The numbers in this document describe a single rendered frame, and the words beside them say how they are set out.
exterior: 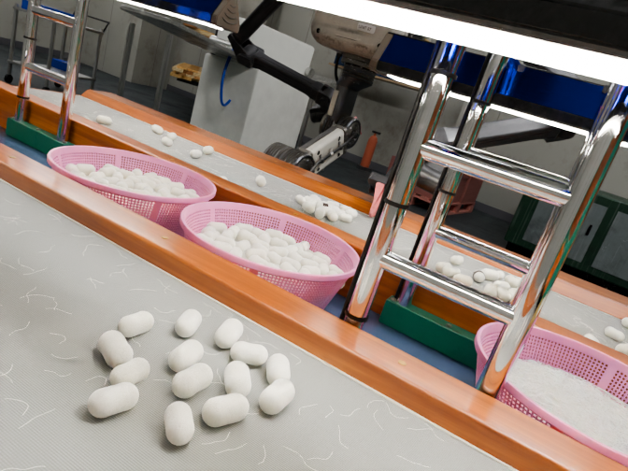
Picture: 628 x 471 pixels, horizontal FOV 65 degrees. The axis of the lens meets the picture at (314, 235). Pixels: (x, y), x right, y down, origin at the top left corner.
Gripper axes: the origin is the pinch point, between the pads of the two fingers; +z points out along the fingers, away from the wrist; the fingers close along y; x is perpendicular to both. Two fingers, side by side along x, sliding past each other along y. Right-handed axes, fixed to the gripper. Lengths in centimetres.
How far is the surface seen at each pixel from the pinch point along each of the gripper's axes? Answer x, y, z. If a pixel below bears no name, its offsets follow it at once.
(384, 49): -37.5, -1.4, -4.9
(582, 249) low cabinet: 301, 75, -297
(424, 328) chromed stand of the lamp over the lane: -17.8, 25.0, 30.5
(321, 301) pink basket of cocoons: -27.8, 12.8, 39.3
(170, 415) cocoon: -52, 18, 64
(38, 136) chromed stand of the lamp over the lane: -18, -67, 31
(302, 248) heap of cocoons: -22.8, 3.1, 30.1
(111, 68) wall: 448, -823, -437
